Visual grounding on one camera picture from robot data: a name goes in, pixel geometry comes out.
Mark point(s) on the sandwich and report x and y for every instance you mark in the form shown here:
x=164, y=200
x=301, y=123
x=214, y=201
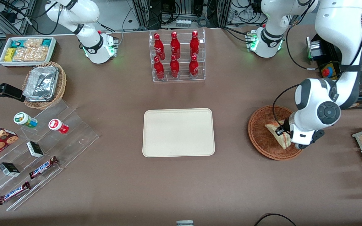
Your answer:
x=273, y=129

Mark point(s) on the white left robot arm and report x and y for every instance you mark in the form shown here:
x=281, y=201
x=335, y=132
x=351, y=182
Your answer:
x=338, y=28

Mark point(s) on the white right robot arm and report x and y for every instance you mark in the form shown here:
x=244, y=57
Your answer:
x=96, y=47

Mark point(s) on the round brown wicker basket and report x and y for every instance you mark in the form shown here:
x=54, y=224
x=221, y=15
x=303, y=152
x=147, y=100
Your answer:
x=259, y=138

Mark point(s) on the tan wicker basket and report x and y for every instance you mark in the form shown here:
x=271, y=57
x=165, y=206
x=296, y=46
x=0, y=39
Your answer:
x=61, y=84

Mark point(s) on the cream rectangular tray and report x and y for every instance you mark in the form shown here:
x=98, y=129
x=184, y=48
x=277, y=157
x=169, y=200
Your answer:
x=178, y=131

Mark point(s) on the white snack bin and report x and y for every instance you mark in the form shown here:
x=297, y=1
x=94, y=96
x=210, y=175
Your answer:
x=2, y=61

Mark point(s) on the green lid cup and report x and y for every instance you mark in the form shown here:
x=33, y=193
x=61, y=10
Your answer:
x=22, y=118

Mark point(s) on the stack of foil containers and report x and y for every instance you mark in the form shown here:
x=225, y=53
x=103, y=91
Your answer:
x=41, y=83

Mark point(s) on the yellow snack packet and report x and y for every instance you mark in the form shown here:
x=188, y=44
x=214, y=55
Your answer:
x=9, y=54

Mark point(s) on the large clear cracker bag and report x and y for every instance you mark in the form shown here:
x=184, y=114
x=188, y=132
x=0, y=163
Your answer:
x=30, y=54

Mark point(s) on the teal snack packet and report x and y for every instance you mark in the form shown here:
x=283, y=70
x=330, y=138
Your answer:
x=46, y=42
x=16, y=43

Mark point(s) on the small clear cracker bag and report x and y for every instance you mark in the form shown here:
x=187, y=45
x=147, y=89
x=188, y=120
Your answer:
x=33, y=42

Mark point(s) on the red lid cup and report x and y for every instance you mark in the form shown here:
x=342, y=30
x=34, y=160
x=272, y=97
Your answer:
x=57, y=125

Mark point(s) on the small black box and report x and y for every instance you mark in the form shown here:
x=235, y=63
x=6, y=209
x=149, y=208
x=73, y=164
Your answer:
x=9, y=169
x=35, y=149

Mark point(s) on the red knob blue base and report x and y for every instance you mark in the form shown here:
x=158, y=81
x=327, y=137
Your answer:
x=326, y=72

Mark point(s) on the clear acrylic stepped display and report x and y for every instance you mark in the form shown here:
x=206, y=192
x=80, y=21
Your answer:
x=74, y=131

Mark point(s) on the Snickers bar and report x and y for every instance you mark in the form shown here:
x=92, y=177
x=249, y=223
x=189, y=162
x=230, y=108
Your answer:
x=13, y=192
x=42, y=168

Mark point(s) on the red cola bottle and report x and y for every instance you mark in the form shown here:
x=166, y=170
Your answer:
x=159, y=47
x=194, y=44
x=174, y=67
x=175, y=45
x=159, y=69
x=194, y=67

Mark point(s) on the clear acrylic bottle rack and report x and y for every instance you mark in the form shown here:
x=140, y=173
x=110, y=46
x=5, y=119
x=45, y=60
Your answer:
x=182, y=78

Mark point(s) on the grey device at table edge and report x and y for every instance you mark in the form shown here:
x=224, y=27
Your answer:
x=184, y=223

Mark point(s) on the white power strip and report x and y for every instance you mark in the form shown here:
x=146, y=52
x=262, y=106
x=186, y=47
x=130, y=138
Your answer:
x=183, y=23

